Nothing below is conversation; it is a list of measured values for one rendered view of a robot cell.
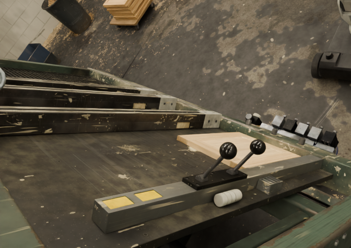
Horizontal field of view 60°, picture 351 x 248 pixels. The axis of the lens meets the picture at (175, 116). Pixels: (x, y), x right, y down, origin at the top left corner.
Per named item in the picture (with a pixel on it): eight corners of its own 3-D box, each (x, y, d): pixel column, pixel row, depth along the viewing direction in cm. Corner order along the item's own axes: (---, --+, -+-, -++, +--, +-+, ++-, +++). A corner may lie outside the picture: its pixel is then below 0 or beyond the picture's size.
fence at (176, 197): (320, 168, 118) (323, 158, 118) (105, 234, 52) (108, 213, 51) (307, 163, 122) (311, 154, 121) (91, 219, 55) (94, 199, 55)
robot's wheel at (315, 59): (323, 62, 243) (318, 46, 229) (329, 63, 240) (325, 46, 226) (313, 83, 238) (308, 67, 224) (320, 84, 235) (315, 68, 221)
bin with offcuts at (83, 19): (99, 13, 510) (70, -17, 464) (82, 37, 498) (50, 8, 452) (83, 14, 544) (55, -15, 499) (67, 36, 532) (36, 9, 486)
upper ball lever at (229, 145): (208, 187, 72) (244, 151, 65) (197, 190, 69) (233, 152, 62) (199, 174, 74) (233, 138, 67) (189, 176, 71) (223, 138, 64)
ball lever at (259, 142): (237, 180, 80) (271, 147, 73) (229, 182, 77) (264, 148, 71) (229, 168, 82) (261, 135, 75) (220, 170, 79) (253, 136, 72)
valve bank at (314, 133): (355, 149, 145) (349, 125, 128) (341, 175, 142) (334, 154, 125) (263, 118, 179) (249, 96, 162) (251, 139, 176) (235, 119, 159)
